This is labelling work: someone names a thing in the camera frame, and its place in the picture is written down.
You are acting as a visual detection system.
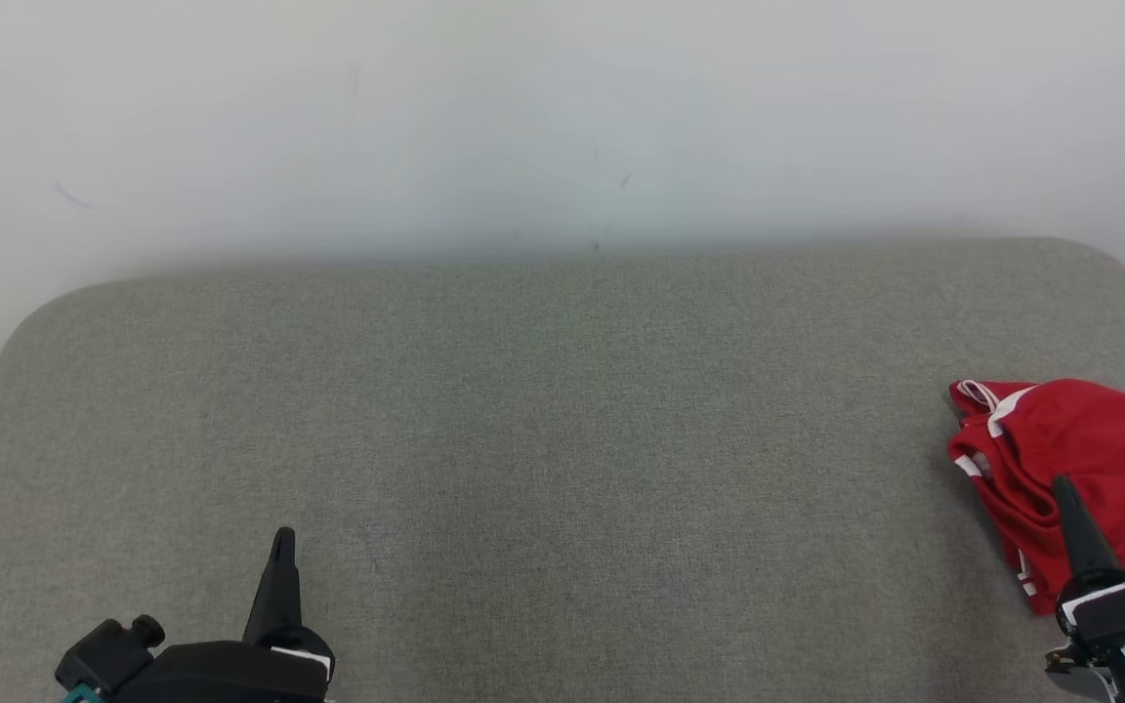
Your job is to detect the red jersey with number 23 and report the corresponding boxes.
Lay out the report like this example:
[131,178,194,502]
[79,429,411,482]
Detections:
[987,508,1125,618]

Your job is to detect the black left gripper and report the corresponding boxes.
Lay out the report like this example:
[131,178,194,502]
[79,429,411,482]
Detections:
[118,527,336,703]

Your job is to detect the red shorts with white stripes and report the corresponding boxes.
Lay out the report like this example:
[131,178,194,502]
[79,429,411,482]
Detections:
[946,378,1125,577]

